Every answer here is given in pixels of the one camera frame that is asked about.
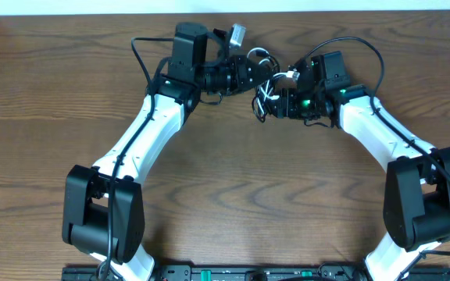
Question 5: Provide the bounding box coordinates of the black USB cable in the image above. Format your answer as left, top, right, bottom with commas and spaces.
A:
245, 54, 300, 123

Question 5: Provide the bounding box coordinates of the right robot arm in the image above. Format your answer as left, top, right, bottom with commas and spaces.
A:
268, 52, 450, 280

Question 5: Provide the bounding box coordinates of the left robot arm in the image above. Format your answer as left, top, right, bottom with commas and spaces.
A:
62, 22, 271, 280

